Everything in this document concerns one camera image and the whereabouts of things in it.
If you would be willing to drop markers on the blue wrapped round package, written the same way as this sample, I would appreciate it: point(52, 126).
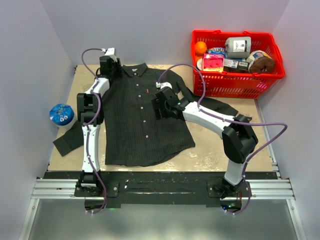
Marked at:
point(62, 115)

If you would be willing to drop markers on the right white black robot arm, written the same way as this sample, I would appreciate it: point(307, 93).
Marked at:
point(238, 138)

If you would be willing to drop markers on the red plastic shopping basket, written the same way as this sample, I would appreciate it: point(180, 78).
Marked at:
point(239, 85)

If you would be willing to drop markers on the grey labelled bag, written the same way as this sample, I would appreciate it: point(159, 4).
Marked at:
point(238, 47)

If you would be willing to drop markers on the orange fruit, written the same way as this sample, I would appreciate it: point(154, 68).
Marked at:
point(200, 48)

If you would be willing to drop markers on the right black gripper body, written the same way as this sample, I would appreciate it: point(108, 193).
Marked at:
point(167, 109)

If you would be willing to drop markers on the white round labelled package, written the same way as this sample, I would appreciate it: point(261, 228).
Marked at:
point(255, 55)

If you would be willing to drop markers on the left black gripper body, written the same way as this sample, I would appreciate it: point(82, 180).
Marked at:
point(116, 69)

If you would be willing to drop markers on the pink snack box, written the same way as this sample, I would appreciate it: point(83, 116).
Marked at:
point(213, 62)

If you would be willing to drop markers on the brown doughnut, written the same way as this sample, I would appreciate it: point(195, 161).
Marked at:
point(262, 65)

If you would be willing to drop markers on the blue white barcode box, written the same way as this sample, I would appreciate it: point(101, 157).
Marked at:
point(236, 64)

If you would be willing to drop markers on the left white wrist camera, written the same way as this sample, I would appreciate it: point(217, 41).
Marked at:
point(110, 52)

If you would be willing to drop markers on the aluminium frame rail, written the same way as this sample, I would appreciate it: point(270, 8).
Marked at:
point(270, 215)

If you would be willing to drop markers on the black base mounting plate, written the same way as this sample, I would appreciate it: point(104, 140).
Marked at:
point(162, 188)

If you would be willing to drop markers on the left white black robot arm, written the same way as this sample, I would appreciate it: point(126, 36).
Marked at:
point(90, 115)

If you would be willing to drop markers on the black pinstriped button shirt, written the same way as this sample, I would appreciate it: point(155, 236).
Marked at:
point(131, 139)

